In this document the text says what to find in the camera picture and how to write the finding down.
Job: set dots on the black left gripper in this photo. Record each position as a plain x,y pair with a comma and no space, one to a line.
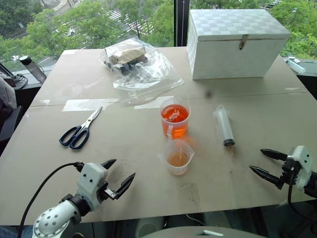
110,193

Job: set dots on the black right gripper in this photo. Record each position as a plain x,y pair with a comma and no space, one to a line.
291,171

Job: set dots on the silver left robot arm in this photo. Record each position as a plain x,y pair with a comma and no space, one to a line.
52,220

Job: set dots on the clear plastic syringe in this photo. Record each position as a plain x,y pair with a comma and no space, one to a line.
224,126

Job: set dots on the small clear plastic cup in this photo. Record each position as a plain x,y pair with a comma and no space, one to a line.
177,163

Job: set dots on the cup of orange liquid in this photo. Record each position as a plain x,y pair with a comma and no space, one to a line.
174,126

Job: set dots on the dark bottle with cap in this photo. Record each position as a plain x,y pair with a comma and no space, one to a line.
33,69

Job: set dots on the white cylinder under table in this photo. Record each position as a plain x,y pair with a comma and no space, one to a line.
148,228

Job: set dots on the small clear tape piece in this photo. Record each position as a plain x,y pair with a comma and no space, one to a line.
188,189

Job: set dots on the long clear tape strip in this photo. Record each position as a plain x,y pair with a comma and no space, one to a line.
89,104

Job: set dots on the clear plastic bag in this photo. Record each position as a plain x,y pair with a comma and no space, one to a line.
151,83

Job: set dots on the white checkered lidded box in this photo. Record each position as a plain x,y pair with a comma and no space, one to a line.
230,58

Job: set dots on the black chair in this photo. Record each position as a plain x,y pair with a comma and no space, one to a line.
10,124

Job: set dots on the brown block in bag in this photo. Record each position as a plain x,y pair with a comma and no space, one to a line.
128,55

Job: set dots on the blue cloth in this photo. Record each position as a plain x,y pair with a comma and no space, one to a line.
12,233

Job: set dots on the grey cloth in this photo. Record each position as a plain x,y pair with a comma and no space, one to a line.
6,91

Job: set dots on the white car outside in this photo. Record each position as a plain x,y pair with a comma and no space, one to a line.
71,31

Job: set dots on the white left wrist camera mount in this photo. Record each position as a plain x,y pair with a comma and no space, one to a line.
90,178

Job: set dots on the black window post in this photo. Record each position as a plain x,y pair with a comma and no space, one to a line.
182,22

